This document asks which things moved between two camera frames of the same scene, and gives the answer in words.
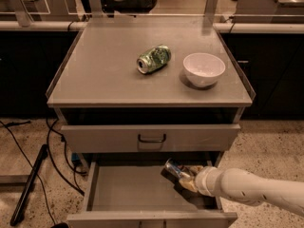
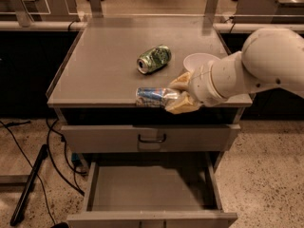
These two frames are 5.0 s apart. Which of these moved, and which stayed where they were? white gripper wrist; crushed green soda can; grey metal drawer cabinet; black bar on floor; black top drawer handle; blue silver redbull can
Moved: blue silver redbull can; white gripper wrist
Stayed: grey metal drawer cabinet; black bar on floor; black top drawer handle; crushed green soda can
